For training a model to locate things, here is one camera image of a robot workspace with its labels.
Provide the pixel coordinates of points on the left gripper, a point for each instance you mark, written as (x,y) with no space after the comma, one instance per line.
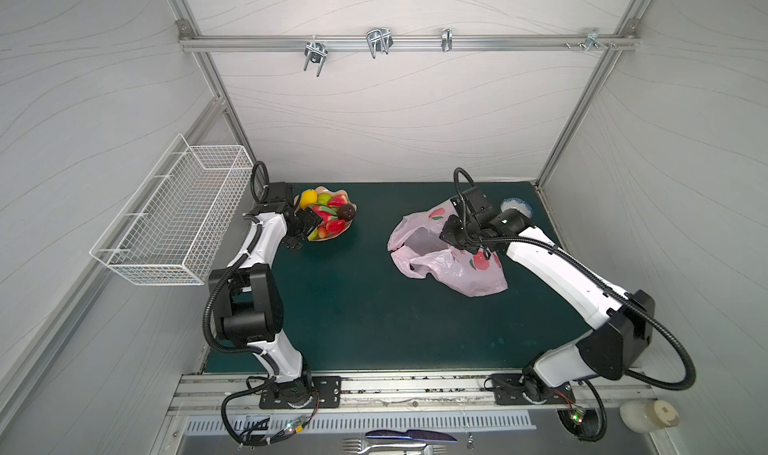
(309,219)

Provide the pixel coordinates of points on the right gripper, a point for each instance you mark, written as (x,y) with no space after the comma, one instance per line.
(454,234)

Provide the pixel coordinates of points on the pink printed plastic bag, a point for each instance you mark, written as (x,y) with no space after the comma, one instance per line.
(418,252)

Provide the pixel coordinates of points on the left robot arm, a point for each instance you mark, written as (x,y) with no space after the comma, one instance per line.
(245,313)

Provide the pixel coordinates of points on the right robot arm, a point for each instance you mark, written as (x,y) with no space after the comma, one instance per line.
(621,324)

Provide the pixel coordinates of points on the yellow lemon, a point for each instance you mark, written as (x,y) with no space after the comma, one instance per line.
(308,199)

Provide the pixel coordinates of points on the pink dragon fruit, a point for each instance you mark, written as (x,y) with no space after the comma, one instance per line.
(325,212)

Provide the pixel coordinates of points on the pink wavy fruit plate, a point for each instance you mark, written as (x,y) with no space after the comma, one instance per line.
(336,210)

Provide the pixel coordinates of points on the blue white ceramic bowl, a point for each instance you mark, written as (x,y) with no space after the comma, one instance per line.
(517,204)

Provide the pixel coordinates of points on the metal hook clamp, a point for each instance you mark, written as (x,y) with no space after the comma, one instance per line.
(591,42)
(379,40)
(315,53)
(446,40)

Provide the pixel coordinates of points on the dark blue knife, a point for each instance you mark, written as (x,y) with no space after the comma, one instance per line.
(415,435)

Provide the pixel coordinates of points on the silver fork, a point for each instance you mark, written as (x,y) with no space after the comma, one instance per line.
(366,446)

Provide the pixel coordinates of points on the white cylindrical bottle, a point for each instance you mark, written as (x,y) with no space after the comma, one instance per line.
(645,416)

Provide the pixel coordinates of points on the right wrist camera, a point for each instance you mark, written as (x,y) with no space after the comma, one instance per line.
(478,206)

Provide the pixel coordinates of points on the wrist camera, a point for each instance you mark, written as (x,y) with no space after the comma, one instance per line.
(279,199)
(478,206)

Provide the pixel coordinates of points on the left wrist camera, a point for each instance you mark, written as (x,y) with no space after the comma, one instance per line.
(279,199)

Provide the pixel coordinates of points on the white wire basket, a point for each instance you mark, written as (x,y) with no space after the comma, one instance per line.
(170,230)

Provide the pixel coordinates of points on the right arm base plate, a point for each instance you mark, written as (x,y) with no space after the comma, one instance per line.
(513,389)

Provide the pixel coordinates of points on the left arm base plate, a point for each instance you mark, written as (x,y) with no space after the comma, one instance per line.
(322,392)

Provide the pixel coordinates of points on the aluminium cross rail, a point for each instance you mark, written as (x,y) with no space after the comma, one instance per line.
(401,43)

